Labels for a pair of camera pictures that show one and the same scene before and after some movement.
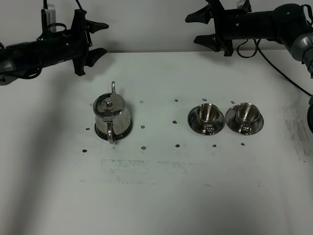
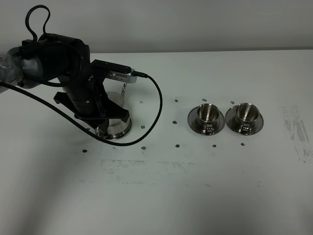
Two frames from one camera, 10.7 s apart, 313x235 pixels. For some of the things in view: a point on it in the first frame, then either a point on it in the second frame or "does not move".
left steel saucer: (194, 123) does not move
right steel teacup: (247, 114) does not move
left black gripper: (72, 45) → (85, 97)
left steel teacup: (209, 115) does not move
